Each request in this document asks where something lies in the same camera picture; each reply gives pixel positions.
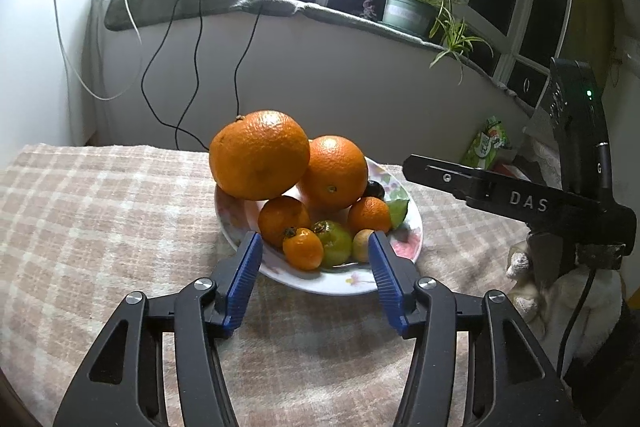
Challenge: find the small mandarin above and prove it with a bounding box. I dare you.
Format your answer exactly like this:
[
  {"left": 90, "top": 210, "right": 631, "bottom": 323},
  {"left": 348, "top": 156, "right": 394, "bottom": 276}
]
[
  {"left": 258, "top": 196, "right": 312, "bottom": 249},
  {"left": 347, "top": 197, "right": 392, "bottom": 235}
]

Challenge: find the small orange persimmon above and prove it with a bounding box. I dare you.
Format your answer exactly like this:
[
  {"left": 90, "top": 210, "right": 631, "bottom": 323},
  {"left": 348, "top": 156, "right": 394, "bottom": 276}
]
[{"left": 282, "top": 227, "right": 325, "bottom": 271}]

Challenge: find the pink plaid blanket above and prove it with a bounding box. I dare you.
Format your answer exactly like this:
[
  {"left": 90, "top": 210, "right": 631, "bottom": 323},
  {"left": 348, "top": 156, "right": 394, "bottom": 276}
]
[{"left": 0, "top": 142, "right": 546, "bottom": 427}]

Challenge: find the large bumpy orange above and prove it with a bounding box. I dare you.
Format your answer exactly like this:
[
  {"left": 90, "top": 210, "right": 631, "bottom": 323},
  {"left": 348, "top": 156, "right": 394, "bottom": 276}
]
[{"left": 208, "top": 110, "right": 311, "bottom": 201}]

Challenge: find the potted spider plant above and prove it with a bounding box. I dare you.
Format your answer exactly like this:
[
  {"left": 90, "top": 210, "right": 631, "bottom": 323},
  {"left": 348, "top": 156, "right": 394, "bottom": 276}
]
[{"left": 357, "top": 0, "right": 493, "bottom": 85}]

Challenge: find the smooth navel orange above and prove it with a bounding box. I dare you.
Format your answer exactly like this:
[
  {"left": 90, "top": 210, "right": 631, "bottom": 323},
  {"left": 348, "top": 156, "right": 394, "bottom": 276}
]
[{"left": 295, "top": 135, "right": 370, "bottom": 212}]

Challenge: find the green snack packet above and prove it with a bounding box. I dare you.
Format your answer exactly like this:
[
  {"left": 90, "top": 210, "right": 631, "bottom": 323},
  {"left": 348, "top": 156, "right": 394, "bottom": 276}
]
[{"left": 460, "top": 116, "right": 510, "bottom": 170}]

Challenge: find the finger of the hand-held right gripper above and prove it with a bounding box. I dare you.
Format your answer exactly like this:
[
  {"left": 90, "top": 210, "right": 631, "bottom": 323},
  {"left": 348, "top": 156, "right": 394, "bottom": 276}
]
[{"left": 402, "top": 154, "right": 496, "bottom": 208}]

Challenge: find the thin white cable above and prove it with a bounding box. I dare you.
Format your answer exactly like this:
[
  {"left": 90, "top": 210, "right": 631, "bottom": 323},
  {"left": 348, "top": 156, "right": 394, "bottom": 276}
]
[{"left": 50, "top": 0, "right": 143, "bottom": 102}]

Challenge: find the floral white plate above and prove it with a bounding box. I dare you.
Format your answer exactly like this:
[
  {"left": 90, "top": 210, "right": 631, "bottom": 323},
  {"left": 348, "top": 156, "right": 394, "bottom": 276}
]
[{"left": 214, "top": 156, "right": 425, "bottom": 297}]

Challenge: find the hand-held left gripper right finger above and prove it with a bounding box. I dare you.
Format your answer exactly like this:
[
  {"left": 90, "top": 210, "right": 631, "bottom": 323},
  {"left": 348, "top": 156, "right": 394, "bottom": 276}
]
[{"left": 367, "top": 231, "right": 583, "bottom": 427}]

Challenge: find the person's right forearm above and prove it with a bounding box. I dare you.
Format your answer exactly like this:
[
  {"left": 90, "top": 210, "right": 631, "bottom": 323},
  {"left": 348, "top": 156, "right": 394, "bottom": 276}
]
[{"left": 506, "top": 247, "right": 623, "bottom": 363}]

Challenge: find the green persimmon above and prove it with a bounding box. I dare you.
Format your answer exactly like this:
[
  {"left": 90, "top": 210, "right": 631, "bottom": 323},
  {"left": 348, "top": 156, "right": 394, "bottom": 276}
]
[{"left": 311, "top": 220, "right": 355, "bottom": 269}]

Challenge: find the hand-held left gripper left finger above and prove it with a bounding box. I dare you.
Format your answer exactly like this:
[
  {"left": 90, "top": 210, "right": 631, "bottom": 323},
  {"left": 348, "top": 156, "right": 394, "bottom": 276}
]
[{"left": 52, "top": 231, "right": 263, "bottom": 427}]

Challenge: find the tan longan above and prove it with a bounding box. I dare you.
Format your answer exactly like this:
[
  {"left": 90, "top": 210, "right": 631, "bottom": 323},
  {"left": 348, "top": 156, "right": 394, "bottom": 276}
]
[{"left": 352, "top": 229, "right": 375, "bottom": 262}]

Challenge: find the thick white cable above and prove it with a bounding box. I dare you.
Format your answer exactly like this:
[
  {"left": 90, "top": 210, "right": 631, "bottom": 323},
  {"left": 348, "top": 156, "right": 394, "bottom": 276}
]
[{"left": 101, "top": 0, "right": 143, "bottom": 42}]

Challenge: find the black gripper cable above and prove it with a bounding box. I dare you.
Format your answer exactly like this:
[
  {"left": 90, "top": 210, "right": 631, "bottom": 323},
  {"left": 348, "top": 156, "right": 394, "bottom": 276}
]
[{"left": 557, "top": 267, "right": 598, "bottom": 375}]

